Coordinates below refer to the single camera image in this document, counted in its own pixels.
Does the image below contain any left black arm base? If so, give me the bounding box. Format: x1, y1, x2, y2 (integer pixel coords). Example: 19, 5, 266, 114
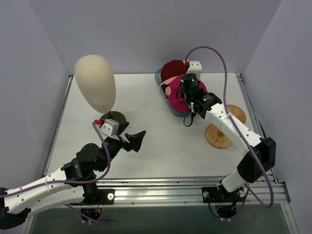
80, 189, 115, 220

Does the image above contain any wooden egg-shaped hat stand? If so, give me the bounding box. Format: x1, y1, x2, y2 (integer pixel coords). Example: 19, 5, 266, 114
205, 105, 247, 149

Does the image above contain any teal transparent plastic tray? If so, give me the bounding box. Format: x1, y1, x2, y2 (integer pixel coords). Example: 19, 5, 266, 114
154, 68, 191, 117

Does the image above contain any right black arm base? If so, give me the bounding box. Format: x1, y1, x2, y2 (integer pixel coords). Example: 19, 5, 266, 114
201, 186, 246, 220

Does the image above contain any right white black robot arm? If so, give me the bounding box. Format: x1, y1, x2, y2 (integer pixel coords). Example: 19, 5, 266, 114
190, 93, 276, 201

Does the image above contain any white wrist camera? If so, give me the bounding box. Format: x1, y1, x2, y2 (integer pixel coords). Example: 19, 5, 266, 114
187, 61, 202, 80
99, 119, 119, 137

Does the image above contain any magenta baseball cap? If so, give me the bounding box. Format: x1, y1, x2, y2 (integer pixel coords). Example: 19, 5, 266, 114
158, 75, 208, 113

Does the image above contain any light pink cap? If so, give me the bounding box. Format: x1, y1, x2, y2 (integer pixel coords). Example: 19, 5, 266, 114
159, 77, 176, 97

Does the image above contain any aluminium front rail frame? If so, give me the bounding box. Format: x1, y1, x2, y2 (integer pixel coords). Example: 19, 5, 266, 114
21, 73, 300, 234

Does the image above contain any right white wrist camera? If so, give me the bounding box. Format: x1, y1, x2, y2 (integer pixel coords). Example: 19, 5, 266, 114
187, 61, 202, 80

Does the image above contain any dark red cap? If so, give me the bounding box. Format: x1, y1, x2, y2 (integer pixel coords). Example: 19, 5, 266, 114
160, 60, 190, 81

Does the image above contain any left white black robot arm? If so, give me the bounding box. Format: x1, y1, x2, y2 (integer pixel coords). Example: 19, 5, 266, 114
0, 74, 208, 229

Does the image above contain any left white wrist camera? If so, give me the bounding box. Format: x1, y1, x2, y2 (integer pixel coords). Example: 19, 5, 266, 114
99, 119, 119, 137

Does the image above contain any cream fabric mannequin head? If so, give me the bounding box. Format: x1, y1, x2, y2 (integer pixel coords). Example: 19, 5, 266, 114
74, 55, 116, 114

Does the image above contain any dark round mannequin stand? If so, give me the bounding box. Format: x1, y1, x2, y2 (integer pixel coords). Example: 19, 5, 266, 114
100, 111, 126, 126

